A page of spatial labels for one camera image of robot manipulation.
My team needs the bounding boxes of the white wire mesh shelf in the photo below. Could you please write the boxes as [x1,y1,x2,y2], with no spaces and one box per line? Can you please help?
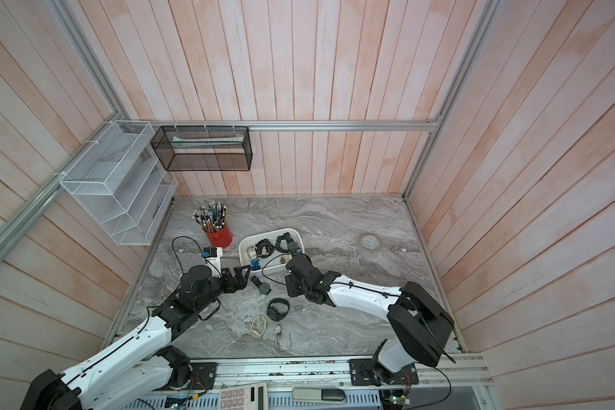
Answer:
[61,121,178,246]

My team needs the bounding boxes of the black chunky watch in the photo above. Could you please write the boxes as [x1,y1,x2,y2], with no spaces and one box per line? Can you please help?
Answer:
[274,233,293,254]
[255,238,275,259]

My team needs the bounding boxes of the white calculator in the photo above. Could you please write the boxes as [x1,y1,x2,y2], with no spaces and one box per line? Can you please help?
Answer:
[217,382,269,410]

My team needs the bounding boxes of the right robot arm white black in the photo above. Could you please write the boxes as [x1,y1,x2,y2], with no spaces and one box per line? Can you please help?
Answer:
[285,254,454,385]

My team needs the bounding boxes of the aluminium rail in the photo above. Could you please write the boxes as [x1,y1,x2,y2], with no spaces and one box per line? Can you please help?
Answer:
[149,120,439,132]
[0,113,124,264]

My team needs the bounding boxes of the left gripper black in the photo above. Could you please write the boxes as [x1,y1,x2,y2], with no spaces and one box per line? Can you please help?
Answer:
[195,265,252,313]

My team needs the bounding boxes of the black analog watch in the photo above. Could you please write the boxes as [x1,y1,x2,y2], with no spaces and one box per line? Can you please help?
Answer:
[250,276,271,296]

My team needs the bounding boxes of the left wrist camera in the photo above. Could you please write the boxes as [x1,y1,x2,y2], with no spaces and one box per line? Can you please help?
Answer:
[202,247,223,278]

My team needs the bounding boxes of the blue transparent watch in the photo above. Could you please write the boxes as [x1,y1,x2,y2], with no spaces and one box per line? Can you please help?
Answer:
[250,258,261,272]

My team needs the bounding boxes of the black watch green dial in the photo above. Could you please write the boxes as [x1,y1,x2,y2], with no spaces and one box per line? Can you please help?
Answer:
[286,232,302,256]

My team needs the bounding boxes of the aluminium front frame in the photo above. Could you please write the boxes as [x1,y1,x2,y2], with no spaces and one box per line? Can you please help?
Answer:
[189,354,494,391]

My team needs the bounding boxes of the silver chain pocket watch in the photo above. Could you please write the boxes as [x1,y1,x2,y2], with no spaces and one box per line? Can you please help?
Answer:
[274,324,293,353]

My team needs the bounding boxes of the large black digital watch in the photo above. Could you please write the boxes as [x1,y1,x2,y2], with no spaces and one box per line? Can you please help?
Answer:
[266,297,290,322]

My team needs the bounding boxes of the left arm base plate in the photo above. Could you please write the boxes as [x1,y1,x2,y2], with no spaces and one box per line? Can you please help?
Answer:
[157,362,218,391]

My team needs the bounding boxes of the grey black stapler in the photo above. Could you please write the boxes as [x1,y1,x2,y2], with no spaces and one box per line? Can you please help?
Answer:
[291,388,347,404]

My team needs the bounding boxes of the red pencil cup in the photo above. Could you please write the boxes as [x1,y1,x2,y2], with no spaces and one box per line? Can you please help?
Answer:
[205,223,233,249]

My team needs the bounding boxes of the white storage box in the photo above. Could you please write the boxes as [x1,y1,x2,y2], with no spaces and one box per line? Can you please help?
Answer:
[238,228,305,276]

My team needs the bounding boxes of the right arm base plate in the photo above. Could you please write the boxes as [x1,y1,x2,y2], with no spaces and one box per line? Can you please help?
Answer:
[348,359,419,387]

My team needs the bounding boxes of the black mesh basket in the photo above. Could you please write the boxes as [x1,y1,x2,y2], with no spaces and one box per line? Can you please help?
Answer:
[151,125,253,172]

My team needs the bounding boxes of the clear tape roll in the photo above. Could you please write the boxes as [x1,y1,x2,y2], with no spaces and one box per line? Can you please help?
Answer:
[358,233,382,254]

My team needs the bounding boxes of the aluminium rail left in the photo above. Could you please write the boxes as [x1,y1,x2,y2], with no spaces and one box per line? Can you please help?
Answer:
[0,113,124,264]

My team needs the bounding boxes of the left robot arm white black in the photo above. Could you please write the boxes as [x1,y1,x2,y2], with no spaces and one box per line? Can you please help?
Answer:
[22,265,250,409]

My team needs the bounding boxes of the aluminium rail back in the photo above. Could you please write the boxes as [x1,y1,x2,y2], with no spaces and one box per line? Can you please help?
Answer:
[149,120,439,132]

